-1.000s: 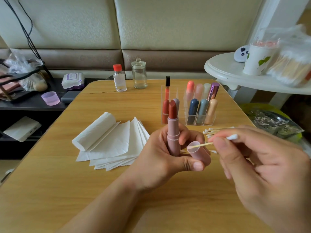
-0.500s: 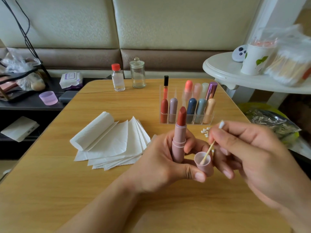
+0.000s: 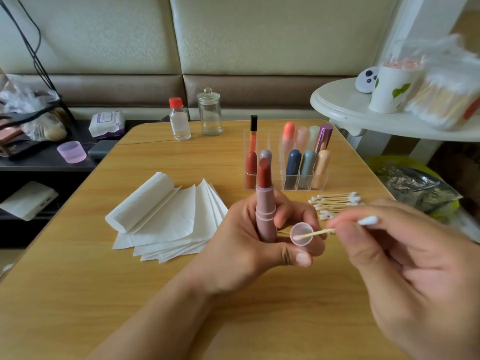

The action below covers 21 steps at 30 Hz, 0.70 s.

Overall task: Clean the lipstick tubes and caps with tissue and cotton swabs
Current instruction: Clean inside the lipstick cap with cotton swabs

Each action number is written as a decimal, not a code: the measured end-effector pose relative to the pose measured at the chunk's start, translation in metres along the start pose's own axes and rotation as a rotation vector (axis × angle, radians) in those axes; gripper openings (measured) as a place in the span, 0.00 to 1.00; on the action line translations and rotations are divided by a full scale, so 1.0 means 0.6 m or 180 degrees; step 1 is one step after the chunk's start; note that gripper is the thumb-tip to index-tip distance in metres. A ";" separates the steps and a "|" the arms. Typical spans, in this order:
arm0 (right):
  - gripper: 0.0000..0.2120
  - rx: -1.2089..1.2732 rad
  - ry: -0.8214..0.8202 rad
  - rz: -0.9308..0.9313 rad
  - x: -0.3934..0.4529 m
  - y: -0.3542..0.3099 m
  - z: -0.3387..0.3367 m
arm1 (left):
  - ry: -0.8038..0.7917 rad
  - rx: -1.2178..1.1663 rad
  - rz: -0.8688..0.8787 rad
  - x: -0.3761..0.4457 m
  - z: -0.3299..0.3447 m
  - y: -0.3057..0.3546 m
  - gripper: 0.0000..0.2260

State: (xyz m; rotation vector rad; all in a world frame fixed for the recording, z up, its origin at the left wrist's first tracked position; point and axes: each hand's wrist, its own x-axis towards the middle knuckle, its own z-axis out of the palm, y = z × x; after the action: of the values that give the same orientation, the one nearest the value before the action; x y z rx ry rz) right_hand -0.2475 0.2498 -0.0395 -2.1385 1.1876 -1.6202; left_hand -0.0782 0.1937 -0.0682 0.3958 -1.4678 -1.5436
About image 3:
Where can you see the person's right hand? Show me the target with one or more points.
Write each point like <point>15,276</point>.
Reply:
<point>420,285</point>

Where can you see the white round side table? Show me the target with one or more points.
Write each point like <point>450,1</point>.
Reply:
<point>341,108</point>

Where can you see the crumpled clear plastic bag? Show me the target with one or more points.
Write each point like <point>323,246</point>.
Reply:
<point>26,93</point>

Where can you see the yellow-green bin with bag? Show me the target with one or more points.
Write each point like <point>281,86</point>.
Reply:
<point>416,183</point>

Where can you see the white tissue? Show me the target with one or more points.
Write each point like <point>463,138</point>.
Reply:
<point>140,202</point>

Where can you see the clear bottle red cap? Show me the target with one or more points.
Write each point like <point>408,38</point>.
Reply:
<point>180,122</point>

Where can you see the clear acrylic lipstick organizer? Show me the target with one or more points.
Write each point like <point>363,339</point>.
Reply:
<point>296,165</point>

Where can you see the red lipstick dusty pink tube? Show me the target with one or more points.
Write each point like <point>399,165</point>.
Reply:
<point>265,202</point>

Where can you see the black low shelf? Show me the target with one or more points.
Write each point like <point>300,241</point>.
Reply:
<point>45,172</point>

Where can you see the stack of white tissues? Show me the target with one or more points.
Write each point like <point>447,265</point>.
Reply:
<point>169,221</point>

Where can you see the white power bank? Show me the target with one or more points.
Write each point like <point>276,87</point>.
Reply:
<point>28,201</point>

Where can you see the white mug green leaf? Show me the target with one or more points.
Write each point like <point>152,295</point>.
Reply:
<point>390,90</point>

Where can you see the wet wipes pack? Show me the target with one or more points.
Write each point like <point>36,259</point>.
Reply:
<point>106,124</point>

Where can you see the glass jar with lid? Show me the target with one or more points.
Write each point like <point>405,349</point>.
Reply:
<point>209,116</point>

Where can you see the pile of cotton swabs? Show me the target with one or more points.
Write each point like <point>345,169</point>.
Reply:
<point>337,204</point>

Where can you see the person's left forearm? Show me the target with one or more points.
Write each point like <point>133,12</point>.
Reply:
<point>150,330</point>

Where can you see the person's left hand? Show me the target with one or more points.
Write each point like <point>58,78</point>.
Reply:
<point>240,255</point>

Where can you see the pink tray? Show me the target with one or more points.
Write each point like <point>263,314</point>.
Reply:
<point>6,135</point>

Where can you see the dusty pink lipstick cap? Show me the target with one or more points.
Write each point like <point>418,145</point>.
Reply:
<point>301,234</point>

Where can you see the red lipstick mauve tube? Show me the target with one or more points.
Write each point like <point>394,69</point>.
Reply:
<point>265,155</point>

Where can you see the small purple plastic cup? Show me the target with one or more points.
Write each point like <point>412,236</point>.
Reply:
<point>72,152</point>

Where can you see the thin wooden cotton swab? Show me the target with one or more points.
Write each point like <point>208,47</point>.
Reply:
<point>322,231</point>

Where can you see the beige padded backrest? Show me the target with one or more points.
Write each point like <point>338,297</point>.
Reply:
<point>285,33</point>

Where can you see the white panda figure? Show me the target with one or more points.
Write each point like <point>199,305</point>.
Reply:
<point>366,80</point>

